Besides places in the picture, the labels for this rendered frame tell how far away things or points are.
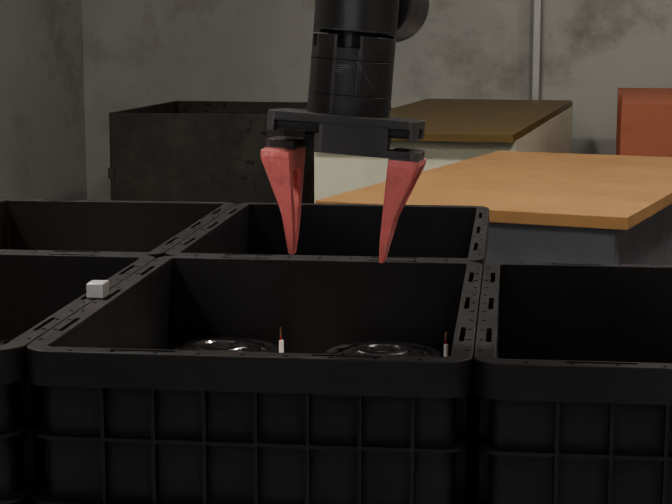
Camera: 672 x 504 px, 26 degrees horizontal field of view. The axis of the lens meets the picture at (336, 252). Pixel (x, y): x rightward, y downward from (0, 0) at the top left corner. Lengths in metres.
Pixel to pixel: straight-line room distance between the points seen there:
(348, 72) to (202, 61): 7.02
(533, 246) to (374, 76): 2.19
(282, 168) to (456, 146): 4.15
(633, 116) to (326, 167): 1.30
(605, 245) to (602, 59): 4.47
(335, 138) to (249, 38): 6.93
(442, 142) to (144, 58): 3.27
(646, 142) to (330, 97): 4.88
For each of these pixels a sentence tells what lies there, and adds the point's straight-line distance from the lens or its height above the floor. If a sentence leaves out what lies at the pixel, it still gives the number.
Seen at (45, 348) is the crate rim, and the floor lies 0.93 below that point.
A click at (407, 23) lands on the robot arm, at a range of 1.05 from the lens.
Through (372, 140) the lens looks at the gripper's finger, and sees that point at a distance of 0.97.
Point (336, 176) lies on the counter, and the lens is 5.23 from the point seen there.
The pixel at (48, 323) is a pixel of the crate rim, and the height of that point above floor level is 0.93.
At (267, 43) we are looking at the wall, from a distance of 7.87.
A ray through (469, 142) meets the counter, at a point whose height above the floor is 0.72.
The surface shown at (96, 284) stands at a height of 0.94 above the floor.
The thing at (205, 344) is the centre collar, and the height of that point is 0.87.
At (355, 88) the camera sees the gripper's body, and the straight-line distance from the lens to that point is 0.98.
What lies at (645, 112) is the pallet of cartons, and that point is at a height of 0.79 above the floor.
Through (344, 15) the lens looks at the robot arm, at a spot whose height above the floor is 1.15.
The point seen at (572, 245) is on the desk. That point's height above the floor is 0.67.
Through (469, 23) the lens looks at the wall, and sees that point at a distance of 7.62.
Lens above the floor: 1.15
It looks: 9 degrees down
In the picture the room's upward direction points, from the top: straight up
